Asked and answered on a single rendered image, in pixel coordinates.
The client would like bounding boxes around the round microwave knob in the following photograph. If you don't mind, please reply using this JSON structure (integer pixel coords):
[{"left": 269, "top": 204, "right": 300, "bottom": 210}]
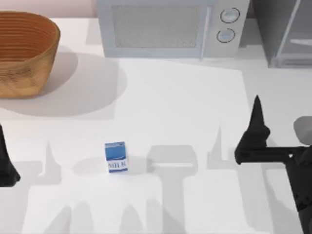
[
  {"left": 220, "top": 6, "right": 241, "bottom": 24},
  {"left": 216, "top": 27, "right": 236, "bottom": 44}
]

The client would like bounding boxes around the blue and white carton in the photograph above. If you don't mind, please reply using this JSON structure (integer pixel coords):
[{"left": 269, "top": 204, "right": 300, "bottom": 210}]
[{"left": 104, "top": 141, "right": 129, "bottom": 174}]

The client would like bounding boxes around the pale microwave oven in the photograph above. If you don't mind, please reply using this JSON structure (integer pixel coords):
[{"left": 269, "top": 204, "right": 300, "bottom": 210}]
[{"left": 95, "top": 0, "right": 251, "bottom": 61}]

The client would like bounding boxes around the brown woven basket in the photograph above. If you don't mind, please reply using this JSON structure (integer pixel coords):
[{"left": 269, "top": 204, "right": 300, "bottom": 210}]
[{"left": 0, "top": 11, "right": 61, "bottom": 99}]

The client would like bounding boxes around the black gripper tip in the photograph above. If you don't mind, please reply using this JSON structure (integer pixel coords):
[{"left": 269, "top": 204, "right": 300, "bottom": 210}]
[{"left": 0, "top": 124, "right": 21, "bottom": 188}]

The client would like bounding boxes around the microwave door handle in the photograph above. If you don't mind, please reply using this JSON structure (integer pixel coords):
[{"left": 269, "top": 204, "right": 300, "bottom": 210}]
[{"left": 200, "top": 6, "right": 212, "bottom": 61}]

